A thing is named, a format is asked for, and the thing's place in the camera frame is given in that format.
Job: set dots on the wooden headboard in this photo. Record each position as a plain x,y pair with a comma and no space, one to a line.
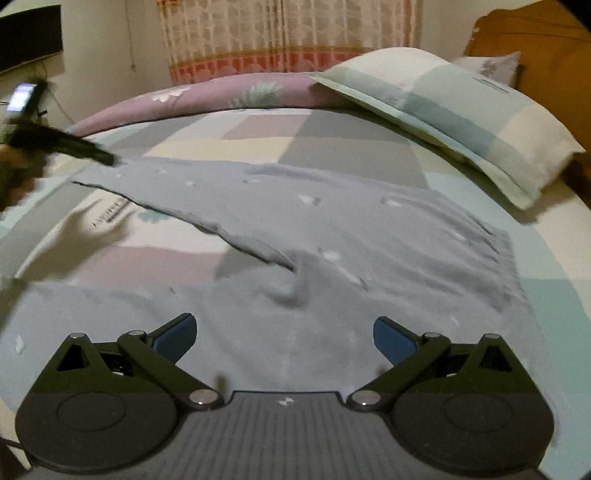
554,55

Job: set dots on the white floral pillow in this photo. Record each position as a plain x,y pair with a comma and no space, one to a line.
494,67

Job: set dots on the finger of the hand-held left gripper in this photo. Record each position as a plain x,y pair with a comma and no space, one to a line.
69,145

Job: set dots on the checked green pillow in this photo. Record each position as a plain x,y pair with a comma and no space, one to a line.
461,115

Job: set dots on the patterned orange curtain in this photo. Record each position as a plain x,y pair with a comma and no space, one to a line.
286,37

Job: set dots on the grey printed pants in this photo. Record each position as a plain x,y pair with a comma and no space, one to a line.
360,230

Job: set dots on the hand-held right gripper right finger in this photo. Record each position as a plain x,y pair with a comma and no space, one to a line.
392,339

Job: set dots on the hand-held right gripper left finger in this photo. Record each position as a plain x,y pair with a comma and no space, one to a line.
178,337

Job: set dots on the purple floral quilt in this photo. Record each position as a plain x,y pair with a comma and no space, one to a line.
207,99

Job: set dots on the black wall television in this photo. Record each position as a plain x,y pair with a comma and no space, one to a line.
27,41

